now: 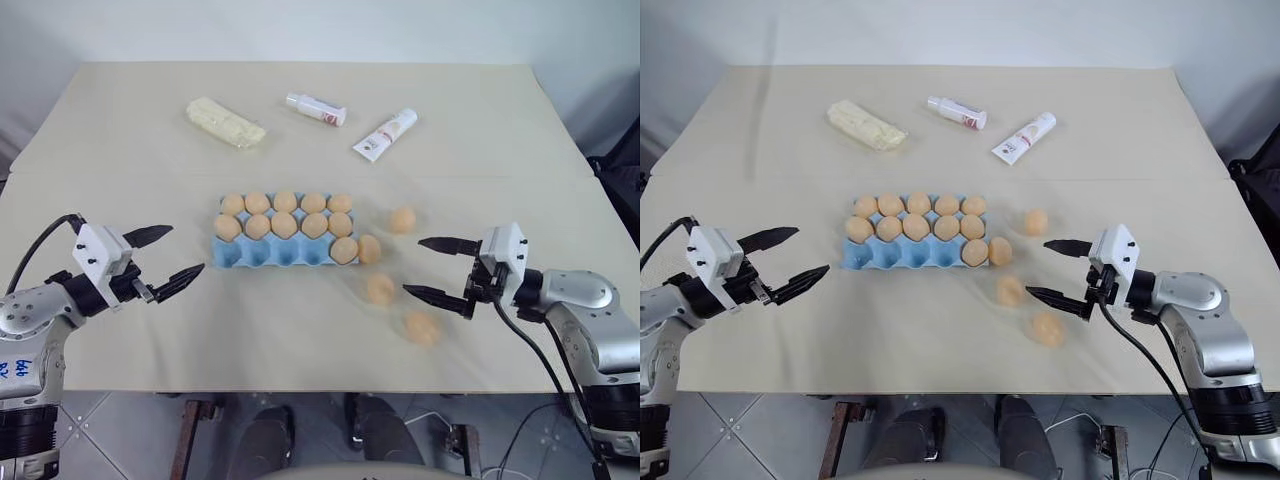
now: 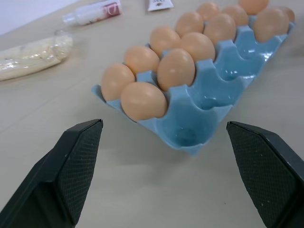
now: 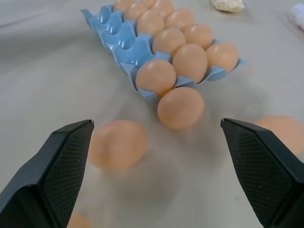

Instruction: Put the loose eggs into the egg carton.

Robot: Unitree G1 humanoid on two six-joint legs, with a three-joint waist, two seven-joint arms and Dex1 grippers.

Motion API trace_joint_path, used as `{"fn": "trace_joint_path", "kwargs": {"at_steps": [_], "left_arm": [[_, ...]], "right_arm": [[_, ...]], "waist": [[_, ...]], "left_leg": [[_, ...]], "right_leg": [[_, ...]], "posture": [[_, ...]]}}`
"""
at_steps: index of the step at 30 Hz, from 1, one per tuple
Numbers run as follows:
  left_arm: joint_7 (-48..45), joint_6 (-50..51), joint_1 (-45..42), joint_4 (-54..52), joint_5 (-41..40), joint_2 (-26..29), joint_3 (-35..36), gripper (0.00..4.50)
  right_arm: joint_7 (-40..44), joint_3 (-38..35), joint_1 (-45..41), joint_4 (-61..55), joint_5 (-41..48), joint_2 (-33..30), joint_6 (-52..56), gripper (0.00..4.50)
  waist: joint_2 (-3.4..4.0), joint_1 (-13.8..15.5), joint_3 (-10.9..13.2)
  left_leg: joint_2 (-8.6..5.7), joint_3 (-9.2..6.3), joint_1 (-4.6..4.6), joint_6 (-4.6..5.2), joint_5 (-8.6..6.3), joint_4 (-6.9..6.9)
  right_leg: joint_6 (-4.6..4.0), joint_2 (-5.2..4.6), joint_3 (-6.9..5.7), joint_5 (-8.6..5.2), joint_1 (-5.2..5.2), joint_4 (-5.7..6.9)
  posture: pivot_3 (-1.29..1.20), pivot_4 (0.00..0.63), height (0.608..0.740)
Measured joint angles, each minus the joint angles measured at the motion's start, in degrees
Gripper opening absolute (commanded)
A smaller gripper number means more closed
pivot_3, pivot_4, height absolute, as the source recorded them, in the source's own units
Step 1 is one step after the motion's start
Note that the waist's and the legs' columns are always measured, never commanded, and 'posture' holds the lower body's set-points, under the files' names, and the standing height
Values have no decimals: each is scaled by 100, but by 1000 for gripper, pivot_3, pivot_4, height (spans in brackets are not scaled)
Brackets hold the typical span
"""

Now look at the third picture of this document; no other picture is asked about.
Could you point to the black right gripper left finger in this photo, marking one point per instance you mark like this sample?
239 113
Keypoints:
47 171

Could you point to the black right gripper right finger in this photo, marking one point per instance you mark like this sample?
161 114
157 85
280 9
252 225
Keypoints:
266 171

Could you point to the blue plastic egg tray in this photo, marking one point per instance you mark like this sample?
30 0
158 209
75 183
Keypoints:
129 45

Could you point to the brown egg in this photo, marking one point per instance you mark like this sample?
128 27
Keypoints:
150 22
180 19
181 108
156 76
118 144
123 4
147 2
162 6
199 35
136 10
79 221
190 62
285 133
223 56
169 42

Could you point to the white cloth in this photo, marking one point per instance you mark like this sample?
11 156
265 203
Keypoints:
298 13

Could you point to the clear bag of white stuff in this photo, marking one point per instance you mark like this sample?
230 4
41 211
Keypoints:
227 4

